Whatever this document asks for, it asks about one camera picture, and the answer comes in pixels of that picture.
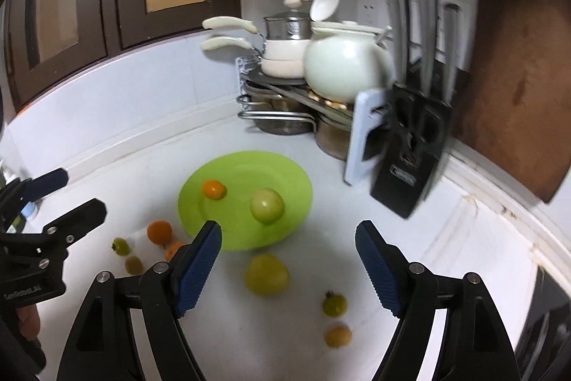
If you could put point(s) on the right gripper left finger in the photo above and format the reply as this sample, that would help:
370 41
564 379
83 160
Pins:
101 344

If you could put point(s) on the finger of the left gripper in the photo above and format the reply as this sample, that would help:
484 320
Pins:
71 227
31 190

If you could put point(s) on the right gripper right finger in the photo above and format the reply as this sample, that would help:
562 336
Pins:
475 344

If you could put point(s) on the small orange tangerine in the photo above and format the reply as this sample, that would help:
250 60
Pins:
160 233

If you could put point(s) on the small orange mandarin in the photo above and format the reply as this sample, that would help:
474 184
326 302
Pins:
172 249

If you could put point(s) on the brownish yellow round fruit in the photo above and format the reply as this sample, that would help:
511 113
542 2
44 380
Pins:
338 336

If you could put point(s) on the small orange clementine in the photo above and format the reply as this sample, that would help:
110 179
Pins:
334 304

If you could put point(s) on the large orange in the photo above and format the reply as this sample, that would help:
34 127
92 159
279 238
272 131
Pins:
214 189

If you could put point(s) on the green apple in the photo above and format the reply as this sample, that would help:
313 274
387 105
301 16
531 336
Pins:
267 206

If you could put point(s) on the left hand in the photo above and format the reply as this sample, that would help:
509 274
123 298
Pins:
29 322

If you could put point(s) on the blue white bottle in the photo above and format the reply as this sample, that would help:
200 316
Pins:
30 210

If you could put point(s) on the small green fruit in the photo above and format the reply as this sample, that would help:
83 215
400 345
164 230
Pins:
134 266

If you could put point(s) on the yellow-green apple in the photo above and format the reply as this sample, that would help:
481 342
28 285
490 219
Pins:
267 276

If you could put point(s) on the black knife block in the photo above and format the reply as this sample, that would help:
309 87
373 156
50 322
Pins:
420 127

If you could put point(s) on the green plate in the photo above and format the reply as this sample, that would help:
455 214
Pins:
244 173

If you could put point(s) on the wooden cutting board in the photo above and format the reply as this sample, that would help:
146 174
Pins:
515 108

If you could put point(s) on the small steel pot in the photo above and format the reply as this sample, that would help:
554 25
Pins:
333 138

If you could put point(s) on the large steel pan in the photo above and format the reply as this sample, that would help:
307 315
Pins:
275 114

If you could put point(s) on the white metal pot rack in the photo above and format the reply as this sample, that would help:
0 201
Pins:
368 117

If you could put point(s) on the cream saucepan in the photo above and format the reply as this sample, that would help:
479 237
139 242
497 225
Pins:
280 58

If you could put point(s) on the white ceramic pot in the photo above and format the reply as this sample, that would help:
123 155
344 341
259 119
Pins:
346 58

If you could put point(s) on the steel lidded pot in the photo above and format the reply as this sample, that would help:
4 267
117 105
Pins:
291 24

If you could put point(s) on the steel knife right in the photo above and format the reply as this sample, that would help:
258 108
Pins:
451 19

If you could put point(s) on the steel knife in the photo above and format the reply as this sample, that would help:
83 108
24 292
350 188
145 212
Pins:
400 24
451 19
428 17

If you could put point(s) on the steel knife middle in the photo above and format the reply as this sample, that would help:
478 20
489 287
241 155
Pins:
428 17

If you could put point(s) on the steel knife left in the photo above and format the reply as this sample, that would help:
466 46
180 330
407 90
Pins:
400 24

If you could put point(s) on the cream upper pan handle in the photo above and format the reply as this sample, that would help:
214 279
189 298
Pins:
225 21

